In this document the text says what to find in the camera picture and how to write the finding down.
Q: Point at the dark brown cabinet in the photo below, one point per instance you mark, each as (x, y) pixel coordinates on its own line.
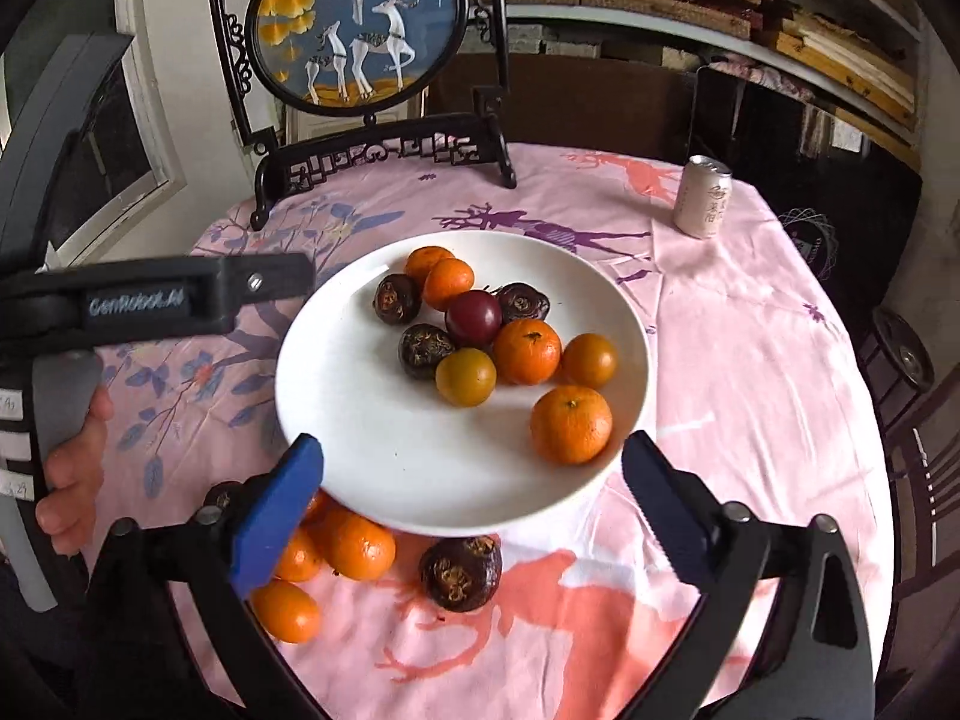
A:
(585, 105)

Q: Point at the dark wooden chair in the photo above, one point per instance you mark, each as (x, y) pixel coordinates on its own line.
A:
(930, 480)

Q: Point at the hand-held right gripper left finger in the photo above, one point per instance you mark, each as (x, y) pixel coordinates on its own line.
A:
(274, 517)

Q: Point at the smooth purple passion fruit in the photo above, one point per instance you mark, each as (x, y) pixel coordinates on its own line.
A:
(474, 317)

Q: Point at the round deer picture table screen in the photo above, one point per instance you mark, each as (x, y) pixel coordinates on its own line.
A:
(352, 15)

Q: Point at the person's left hand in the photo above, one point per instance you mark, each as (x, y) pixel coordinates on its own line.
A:
(75, 457)

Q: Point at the white wall shelf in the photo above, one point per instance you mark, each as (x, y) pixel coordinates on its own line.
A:
(675, 26)

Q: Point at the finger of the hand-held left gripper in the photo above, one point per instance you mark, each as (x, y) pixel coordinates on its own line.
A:
(277, 283)

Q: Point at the black glossy board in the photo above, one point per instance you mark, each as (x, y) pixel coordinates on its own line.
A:
(787, 150)

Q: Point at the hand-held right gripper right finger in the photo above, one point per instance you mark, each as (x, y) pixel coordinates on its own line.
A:
(667, 510)

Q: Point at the yellowish tangerine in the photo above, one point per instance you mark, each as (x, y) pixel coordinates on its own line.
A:
(465, 376)

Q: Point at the white round plate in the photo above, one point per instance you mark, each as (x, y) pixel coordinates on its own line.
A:
(375, 420)

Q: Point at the beige beverage can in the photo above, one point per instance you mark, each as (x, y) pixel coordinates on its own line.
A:
(701, 199)

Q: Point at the pink printed tablecloth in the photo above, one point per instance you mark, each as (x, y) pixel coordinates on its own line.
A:
(750, 405)

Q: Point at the white framed window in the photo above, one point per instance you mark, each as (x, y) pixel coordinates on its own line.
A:
(161, 127)

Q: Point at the round metal stand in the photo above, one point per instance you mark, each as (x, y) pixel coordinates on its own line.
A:
(904, 352)

